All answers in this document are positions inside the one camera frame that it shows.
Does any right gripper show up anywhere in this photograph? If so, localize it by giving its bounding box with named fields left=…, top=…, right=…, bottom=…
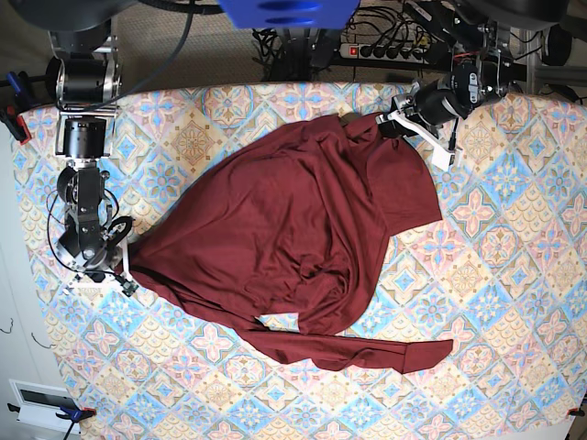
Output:
left=57, top=214, right=138, bottom=296

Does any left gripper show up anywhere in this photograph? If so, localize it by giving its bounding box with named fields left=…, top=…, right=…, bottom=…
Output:
left=375, top=80, right=472, bottom=168

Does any dark red t-shirt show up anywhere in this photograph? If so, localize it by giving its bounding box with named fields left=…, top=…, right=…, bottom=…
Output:
left=129, top=115, right=453, bottom=374

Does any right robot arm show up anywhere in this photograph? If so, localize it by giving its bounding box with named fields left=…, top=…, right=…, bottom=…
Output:
left=10, top=1, right=138, bottom=297

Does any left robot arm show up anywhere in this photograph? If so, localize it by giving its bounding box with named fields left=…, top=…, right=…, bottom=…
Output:
left=375, top=1, right=586, bottom=171

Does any white power strip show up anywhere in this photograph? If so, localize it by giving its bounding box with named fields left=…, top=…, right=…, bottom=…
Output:
left=338, top=43, right=424, bottom=62

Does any blue clamp lower left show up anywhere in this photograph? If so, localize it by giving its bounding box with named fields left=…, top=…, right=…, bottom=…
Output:
left=6, top=403, right=96, bottom=439

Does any patterned tablecloth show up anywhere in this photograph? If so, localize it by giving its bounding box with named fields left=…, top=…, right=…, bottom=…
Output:
left=6, top=94, right=586, bottom=439

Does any black round object right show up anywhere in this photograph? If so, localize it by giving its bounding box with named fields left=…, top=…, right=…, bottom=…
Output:
left=542, top=25, right=573, bottom=66

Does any orange clamp lower right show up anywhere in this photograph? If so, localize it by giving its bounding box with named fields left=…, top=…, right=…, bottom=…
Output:
left=567, top=408, right=586, bottom=417

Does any white wall outlet box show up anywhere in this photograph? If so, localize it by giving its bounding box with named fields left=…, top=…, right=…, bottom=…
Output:
left=9, top=379, right=76, bottom=434

